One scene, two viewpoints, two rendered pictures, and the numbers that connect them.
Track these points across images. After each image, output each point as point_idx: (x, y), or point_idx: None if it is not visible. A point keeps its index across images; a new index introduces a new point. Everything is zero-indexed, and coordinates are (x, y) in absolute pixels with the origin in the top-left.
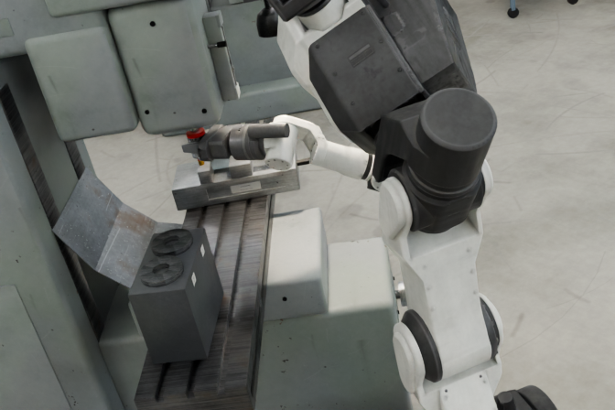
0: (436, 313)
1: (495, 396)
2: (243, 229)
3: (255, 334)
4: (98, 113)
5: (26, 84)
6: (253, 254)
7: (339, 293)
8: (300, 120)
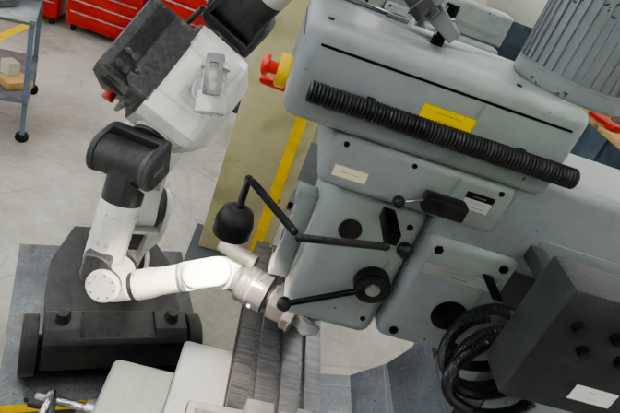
0: None
1: (59, 336)
2: (253, 388)
3: None
4: None
5: (506, 289)
6: (245, 337)
7: (158, 387)
8: (203, 258)
